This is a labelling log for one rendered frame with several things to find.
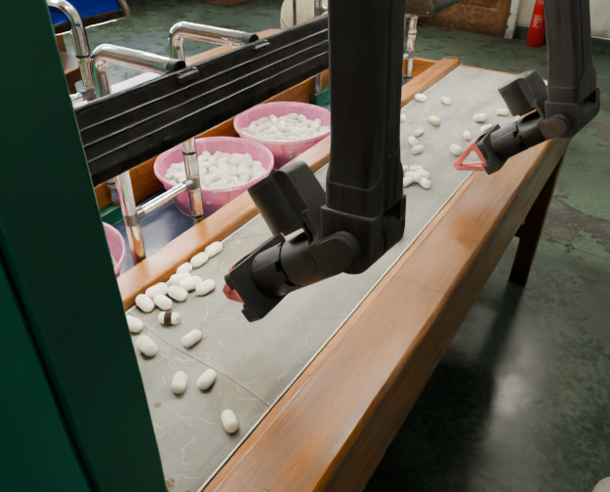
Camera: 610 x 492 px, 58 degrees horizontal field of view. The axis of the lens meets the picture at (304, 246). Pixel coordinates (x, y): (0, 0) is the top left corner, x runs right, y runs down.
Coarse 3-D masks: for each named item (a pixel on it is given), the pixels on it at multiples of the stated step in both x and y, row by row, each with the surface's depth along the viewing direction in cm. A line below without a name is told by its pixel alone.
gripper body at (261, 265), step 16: (272, 240) 67; (256, 256) 64; (272, 256) 60; (240, 272) 62; (256, 272) 62; (272, 272) 60; (240, 288) 62; (256, 288) 63; (272, 288) 62; (288, 288) 61; (256, 304) 62; (272, 304) 64; (256, 320) 63
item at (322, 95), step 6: (318, 0) 158; (318, 6) 158; (324, 6) 163; (318, 12) 159; (318, 78) 171; (318, 84) 172; (318, 90) 173; (324, 90) 177; (312, 96) 173; (318, 96) 173; (324, 96) 177; (312, 102) 174; (318, 102) 175; (324, 102) 177
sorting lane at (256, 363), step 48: (432, 96) 165; (480, 96) 165; (432, 144) 137; (432, 192) 117; (240, 240) 102; (336, 288) 91; (240, 336) 82; (288, 336) 82; (144, 384) 74; (192, 384) 74; (240, 384) 74; (288, 384) 74; (192, 432) 68; (240, 432) 68; (192, 480) 63
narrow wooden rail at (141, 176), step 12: (324, 72) 177; (300, 84) 167; (312, 84) 174; (324, 84) 180; (276, 96) 159; (288, 96) 164; (300, 96) 169; (264, 108) 156; (276, 108) 161; (228, 120) 144; (204, 132) 137; (216, 132) 141; (228, 132) 145; (156, 156) 126; (180, 156) 132; (144, 168) 124; (132, 180) 122; (144, 180) 125; (156, 180) 128; (96, 192) 114; (144, 192) 126; (156, 192) 130
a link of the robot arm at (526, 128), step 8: (528, 112) 97; (536, 112) 97; (520, 120) 99; (528, 120) 98; (536, 120) 96; (520, 128) 98; (528, 128) 97; (536, 128) 96; (528, 136) 98; (536, 136) 97; (528, 144) 99; (536, 144) 100
